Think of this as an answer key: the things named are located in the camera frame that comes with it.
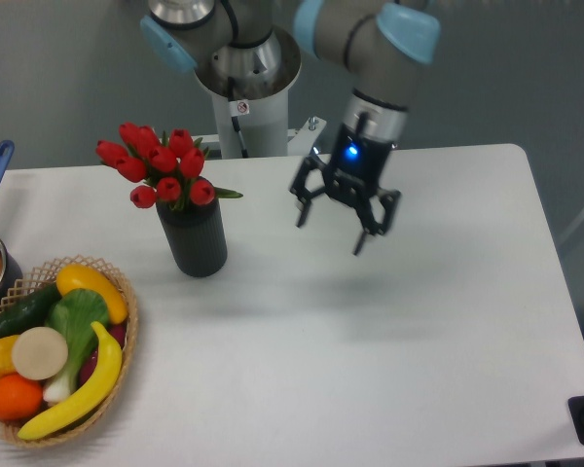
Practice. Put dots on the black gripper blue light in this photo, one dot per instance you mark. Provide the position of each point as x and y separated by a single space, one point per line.
357 163

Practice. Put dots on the red tulip bouquet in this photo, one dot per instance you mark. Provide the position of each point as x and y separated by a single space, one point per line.
165 168

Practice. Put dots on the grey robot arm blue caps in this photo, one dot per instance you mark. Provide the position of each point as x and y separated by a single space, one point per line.
248 64

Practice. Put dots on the dark grey ribbed vase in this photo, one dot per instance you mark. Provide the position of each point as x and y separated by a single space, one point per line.
196 238

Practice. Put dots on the purple eggplant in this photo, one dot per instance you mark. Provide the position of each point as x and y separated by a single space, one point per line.
118 332

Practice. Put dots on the yellow squash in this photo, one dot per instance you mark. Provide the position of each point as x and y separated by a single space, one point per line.
77 276

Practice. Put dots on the green bok choy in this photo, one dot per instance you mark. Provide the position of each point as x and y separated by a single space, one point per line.
72 317

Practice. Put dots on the yellow banana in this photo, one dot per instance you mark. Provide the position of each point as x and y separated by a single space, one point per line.
85 399

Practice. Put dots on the woven wicker basket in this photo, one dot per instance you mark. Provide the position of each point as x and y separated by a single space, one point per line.
44 275

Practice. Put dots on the dark green cucumber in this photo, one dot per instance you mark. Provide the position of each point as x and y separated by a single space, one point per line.
30 311

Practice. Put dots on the beige round slice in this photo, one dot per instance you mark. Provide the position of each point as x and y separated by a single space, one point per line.
39 353

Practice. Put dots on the orange fruit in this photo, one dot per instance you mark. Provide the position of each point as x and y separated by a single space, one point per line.
20 398

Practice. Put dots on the white metal mounting bracket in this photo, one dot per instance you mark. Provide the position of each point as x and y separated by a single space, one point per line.
301 141

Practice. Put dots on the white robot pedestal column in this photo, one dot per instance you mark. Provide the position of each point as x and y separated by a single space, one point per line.
252 128

